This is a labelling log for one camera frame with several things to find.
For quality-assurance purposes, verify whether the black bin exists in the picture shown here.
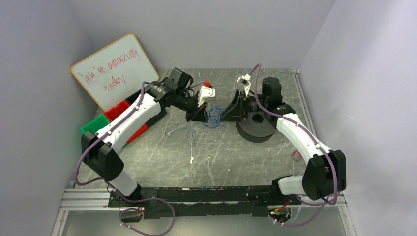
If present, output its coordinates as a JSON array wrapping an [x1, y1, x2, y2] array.
[[125, 89, 167, 128]]

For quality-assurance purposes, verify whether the green bin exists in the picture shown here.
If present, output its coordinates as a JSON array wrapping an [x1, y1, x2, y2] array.
[[81, 115, 124, 152]]

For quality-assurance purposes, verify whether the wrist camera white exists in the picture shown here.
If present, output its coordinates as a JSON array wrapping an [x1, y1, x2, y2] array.
[[236, 74, 251, 97], [198, 81, 217, 107]]

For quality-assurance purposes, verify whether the blue cable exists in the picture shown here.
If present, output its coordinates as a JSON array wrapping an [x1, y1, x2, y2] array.
[[164, 107, 229, 147]]

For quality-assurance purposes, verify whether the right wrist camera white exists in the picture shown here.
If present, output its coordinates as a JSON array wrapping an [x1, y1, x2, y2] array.
[[236, 74, 251, 97]]

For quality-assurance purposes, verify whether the black spool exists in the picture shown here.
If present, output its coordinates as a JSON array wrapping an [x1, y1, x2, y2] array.
[[236, 112, 275, 143]]

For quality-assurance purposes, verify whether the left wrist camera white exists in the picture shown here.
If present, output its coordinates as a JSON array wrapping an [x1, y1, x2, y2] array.
[[198, 81, 217, 107]]

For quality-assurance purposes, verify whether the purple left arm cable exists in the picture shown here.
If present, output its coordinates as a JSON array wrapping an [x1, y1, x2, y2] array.
[[74, 81, 204, 236]]

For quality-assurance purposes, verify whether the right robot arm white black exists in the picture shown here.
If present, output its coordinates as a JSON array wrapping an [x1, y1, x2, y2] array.
[[220, 75, 347, 200]]

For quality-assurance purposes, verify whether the whiteboard with red writing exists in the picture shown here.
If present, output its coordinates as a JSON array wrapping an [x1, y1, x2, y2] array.
[[70, 33, 159, 111]]

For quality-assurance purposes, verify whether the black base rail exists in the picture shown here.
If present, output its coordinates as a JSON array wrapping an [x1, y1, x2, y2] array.
[[108, 181, 301, 219]]

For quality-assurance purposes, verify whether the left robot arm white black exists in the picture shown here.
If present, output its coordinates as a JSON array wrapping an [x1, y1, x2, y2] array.
[[74, 68, 216, 202]]

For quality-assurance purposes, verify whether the red bin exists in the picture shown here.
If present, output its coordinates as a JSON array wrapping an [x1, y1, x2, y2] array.
[[104, 100, 149, 144]]

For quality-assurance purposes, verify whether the pink marker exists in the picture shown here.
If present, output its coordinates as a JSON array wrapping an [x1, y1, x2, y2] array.
[[293, 150, 303, 161]]

